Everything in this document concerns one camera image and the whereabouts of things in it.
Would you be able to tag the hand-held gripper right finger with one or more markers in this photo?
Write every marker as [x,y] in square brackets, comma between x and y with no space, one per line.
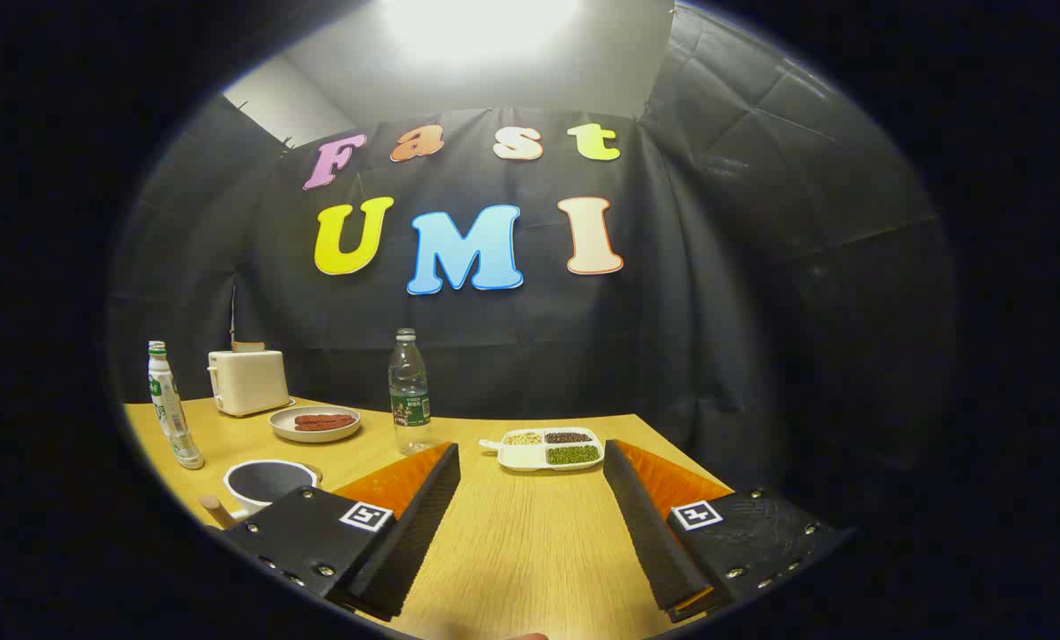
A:
[645,533]

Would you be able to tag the ceiling light panel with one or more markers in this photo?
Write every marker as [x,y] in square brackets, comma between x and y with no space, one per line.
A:
[476,22]

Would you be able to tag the white juice bottle green label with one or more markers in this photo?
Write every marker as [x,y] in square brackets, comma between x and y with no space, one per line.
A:
[170,409]

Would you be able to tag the black backdrop cloth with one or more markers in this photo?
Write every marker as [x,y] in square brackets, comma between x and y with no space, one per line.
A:
[716,311]

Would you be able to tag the bread slice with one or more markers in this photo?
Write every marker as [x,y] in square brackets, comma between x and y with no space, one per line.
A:
[248,347]

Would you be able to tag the reddish brown sausage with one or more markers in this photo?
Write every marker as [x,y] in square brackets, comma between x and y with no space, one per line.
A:
[321,428]
[325,418]

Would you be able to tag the white round plate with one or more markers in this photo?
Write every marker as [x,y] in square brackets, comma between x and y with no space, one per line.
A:
[316,436]

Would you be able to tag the wooden table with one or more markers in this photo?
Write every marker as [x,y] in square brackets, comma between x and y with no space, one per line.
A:
[530,542]

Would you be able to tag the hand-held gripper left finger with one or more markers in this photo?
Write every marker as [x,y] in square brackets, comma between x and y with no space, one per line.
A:
[423,524]

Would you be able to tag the cream toaster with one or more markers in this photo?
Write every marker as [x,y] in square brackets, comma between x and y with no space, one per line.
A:
[250,382]

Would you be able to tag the clear plastic water bottle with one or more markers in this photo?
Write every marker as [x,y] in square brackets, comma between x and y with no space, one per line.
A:
[410,409]

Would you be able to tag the white divided dish with grains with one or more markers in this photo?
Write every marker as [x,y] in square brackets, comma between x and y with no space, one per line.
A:
[521,456]

